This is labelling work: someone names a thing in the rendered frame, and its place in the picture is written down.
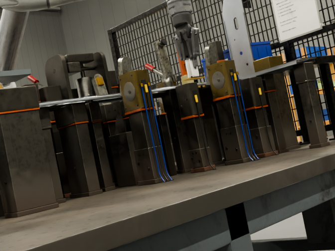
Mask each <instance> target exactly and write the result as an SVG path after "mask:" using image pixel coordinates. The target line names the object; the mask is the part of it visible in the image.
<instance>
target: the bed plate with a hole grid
mask: <svg viewBox="0 0 335 251"><path fill-rule="evenodd" d="M327 138H328V142H330V145H328V146H324V147H319V148H312V149H310V148H309V145H311V144H304V145H301V147H300V148H296V149H292V150H289V151H288V152H284V153H279V155H272V156H268V157H263V158H260V160H255V161H249V162H245V163H239V164H232V165H225V163H224V164H219V165H216V166H215V167H216V170H209V171H204V172H197V173H191V171H190V172H186V173H180V174H177V175H173V176H170V177H171V178H172V179H174V180H172V181H168V182H161V183H157V184H150V185H142V186H139V185H134V186H126V187H118V186H117V187H116V189H115V190H111V191H106V192H103V193H101V194H97V195H93V196H88V197H80V198H71V199H70V197H68V198H66V202H64V203H60V204H59V207H58V208H54V209H50V210H46V211H42V212H37V213H33V214H29V215H25V216H21V217H15V218H5V216H4V217H0V251H109V250H112V249H114V248H117V247H120V246H123V245H126V244H128V243H131V242H134V241H137V240H139V239H142V238H145V237H148V236H151V235H153V234H156V233H159V232H162V231H164V230H167V229H170V228H173V227H176V226H178V225H181V224H184V223H187V222H189V221H192V220H195V219H198V218H201V217H203V216H206V215H209V214H212V213H214V212H217V211H220V210H223V209H226V208H228V207H231V206H234V205H237V204H240V203H242V202H245V201H248V200H251V199H253V198H256V197H259V196H262V195H265V194H267V193H270V192H273V191H276V190H278V189H281V188H284V187H287V186H290V185H292V184H295V183H298V182H301V181H303V180H306V179H309V178H312V177H315V176H317V175H320V174H323V173H326V172H328V171H331V170H334V169H335V139H334V140H329V139H331V138H334V136H333V135H332V136H327Z"/></svg>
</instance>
